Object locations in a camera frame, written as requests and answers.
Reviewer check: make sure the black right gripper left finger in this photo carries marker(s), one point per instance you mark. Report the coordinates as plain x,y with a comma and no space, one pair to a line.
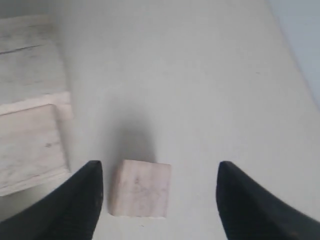
70,212

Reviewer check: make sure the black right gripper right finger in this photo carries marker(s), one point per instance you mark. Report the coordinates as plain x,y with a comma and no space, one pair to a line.
250,212

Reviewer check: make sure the second largest wooden cube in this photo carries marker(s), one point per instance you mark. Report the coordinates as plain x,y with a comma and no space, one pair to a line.
31,149

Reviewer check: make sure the medium small wooden cube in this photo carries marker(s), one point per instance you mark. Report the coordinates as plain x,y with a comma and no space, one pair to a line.
140,189

